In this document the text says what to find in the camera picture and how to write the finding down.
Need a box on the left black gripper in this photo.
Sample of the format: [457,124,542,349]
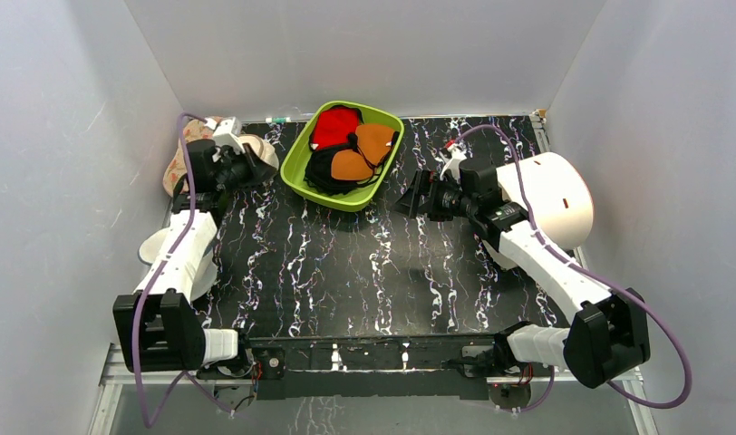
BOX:
[216,144,279,197]

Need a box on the white mesh laundry bag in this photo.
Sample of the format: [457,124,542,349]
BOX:
[138,228,218,302]

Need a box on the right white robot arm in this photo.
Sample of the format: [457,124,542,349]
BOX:
[393,152,651,388]

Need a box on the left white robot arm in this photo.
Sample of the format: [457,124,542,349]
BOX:
[112,134,279,377]

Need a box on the cream round laundry bag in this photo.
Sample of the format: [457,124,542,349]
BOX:
[239,134,276,159]

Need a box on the floral beige laundry bag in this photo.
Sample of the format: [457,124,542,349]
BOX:
[162,116,223,197]

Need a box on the orange black bra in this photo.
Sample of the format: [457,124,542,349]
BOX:
[304,123,400,196]

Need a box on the red bra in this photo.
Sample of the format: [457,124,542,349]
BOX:
[309,104,363,151]

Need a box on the large white cylinder bag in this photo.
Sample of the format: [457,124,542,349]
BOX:
[480,152,594,254]

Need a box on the green plastic tray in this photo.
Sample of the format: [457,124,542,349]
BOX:
[280,101,404,212]

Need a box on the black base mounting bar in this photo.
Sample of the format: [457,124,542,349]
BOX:
[190,334,586,402]

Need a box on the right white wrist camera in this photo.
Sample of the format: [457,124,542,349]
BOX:
[440,140,468,183]

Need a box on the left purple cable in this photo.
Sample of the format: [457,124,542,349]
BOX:
[131,111,237,430]

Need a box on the purple cable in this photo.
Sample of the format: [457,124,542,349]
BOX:
[454,124,693,414]
[131,111,237,430]

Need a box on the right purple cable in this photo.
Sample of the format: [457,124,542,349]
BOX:
[454,124,693,414]

